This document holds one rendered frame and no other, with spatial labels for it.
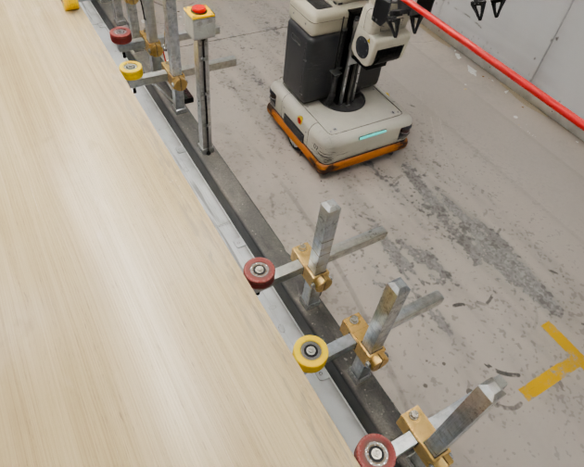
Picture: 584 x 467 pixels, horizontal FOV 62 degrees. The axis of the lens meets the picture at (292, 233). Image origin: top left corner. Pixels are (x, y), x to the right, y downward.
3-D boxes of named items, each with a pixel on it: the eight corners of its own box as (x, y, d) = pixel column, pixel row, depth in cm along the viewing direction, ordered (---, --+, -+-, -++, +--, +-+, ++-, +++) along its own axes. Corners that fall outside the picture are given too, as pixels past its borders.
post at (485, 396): (414, 457, 120) (494, 373, 84) (424, 471, 118) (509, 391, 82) (403, 464, 119) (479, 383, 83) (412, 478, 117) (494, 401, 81)
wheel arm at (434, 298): (432, 296, 133) (438, 287, 130) (440, 306, 131) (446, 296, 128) (295, 365, 116) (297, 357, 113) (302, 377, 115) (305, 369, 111)
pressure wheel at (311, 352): (297, 392, 114) (302, 371, 106) (283, 362, 119) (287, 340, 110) (327, 380, 117) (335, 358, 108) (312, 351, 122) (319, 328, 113)
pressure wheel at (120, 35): (131, 50, 202) (126, 23, 193) (137, 60, 198) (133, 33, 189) (111, 54, 199) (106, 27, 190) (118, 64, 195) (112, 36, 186)
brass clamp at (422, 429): (413, 411, 116) (419, 403, 112) (451, 464, 109) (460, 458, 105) (393, 423, 113) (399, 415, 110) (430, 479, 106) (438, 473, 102)
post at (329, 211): (308, 307, 148) (334, 195, 112) (314, 315, 147) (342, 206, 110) (298, 310, 147) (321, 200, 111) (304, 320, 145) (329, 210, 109)
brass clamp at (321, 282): (307, 252, 139) (309, 240, 135) (332, 287, 132) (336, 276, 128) (288, 259, 137) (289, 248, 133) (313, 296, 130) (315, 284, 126)
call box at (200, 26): (206, 29, 151) (205, 3, 145) (215, 39, 147) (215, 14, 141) (184, 32, 148) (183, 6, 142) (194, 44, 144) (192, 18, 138)
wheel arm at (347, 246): (378, 233, 146) (381, 223, 143) (385, 240, 144) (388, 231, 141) (247, 286, 129) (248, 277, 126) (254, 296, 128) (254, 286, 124)
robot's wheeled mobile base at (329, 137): (264, 112, 309) (266, 78, 290) (347, 91, 334) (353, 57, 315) (320, 180, 274) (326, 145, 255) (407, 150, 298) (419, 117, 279)
